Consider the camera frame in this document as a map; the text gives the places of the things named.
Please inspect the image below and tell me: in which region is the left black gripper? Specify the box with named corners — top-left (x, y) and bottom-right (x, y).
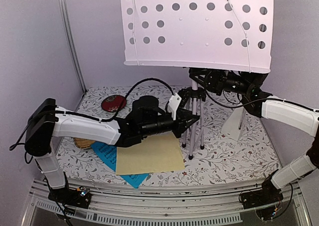
top-left (140, 109), bottom-right (200, 138)

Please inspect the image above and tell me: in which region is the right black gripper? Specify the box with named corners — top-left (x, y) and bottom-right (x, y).
top-left (189, 64), bottom-right (253, 96)

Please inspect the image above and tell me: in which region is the yellow sheet music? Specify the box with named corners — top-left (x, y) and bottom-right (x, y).
top-left (116, 133), bottom-right (185, 175)

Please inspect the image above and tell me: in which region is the white metronome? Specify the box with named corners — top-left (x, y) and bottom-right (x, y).
top-left (221, 108), bottom-right (246, 141)

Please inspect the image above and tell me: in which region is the silver tripod music stand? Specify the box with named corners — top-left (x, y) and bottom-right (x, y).
top-left (119, 0), bottom-right (275, 160)

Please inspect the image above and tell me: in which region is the blue paper sheet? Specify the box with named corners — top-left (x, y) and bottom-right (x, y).
top-left (91, 142), bottom-right (149, 189)

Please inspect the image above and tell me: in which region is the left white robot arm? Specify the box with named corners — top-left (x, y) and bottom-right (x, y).
top-left (24, 94), bottom-right (200, 203)

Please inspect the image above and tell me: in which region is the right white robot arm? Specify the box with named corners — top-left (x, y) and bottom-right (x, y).
top-left (189, 68), bottom-right (319, 204)

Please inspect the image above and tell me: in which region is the floral table mat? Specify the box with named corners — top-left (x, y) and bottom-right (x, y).
top-left (57, 94), bottom-right (280, 187)

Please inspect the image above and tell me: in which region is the red floral plate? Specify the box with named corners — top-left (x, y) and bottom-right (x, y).
top-left (101, 95), bottom-right (127, 113)

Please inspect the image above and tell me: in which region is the woven bamboo tray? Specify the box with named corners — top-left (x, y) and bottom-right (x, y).
top-left (73, 137), bottom-right (95, 149)

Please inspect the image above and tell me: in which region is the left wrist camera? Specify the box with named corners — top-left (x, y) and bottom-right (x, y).
top-left (165, 93), bottom-right (187, 121)

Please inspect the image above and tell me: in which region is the front aluminium rail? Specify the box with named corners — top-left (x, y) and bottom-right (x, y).
top-left (21, 178), bottom-right (312, 226)

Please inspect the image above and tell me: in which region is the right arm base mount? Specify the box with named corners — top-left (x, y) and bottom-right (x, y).
top-left (238, 183), bottom-right (294, 222)

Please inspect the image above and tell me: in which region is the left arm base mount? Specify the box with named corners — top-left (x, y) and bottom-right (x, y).
top-left (48, 183), bottom-right (92, 209)

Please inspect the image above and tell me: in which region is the left aluminium frame post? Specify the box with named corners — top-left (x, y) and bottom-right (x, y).
top-left (58, 0), bottom-right (87, 94)

